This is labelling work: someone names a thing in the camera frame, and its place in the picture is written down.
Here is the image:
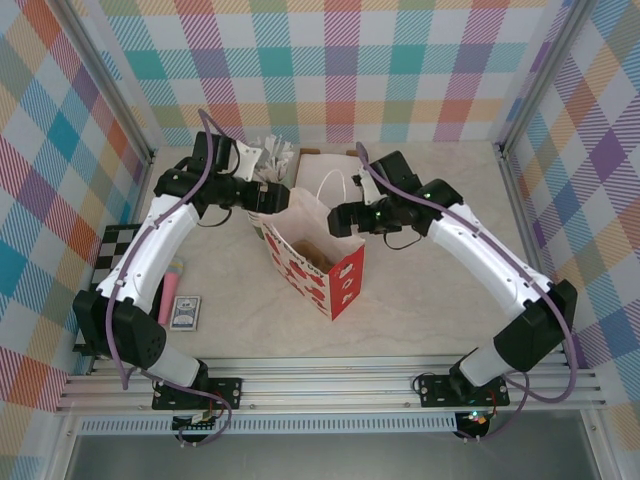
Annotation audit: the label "brown cardboard cup carrier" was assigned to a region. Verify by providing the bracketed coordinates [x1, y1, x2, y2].
[291, 238, 335, 275]

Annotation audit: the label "white red printed paper bag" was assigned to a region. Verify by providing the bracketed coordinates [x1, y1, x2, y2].
[259, 169, 369, 322]

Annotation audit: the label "white paper wrapped straws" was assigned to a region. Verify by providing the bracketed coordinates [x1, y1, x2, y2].
[252, 132, 296, 184]

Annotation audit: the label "pink marker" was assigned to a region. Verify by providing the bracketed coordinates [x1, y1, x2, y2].
[158, 255, 185, 325]

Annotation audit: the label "black silver chessboard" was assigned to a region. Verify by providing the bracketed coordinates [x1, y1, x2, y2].
[74, 223, 166, 359]

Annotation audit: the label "blue playing card box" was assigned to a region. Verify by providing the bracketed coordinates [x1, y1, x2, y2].
[168, 294, 203, 332]

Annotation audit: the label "aluminium side rail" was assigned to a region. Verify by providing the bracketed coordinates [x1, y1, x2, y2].
[497, 142, 574, 369]

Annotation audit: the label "left aluminium frame post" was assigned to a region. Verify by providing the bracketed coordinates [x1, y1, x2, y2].
[62, 0, 155, 165]

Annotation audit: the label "aluminium frame post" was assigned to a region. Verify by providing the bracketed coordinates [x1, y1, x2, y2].
[62, 0, 155, 165]
[497, 0, 591, 157]

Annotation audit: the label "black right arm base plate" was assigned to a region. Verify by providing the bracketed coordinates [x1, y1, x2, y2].
[413, 372, 510, 409]

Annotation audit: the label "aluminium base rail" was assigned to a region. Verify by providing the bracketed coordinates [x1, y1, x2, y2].
[54, 355, 609, 415]

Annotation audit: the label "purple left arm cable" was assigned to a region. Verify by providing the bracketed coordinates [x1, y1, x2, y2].
[107, 108, 236, 449]

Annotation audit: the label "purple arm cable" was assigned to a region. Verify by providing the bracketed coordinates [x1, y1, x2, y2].
[107, 108, 236, 449]
[354, 142, 577, 444]

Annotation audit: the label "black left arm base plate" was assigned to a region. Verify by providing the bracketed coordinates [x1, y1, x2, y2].
[151, 375, 245, 412]

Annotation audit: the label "right aluminium frame post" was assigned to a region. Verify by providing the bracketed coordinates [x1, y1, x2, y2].
[497, 0, 591, 157]

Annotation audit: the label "white slotted cable duct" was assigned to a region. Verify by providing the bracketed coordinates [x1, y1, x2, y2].
[77, 412, 496, 436]

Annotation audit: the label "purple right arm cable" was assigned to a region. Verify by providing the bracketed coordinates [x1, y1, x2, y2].
[354, 142, 577, 444]

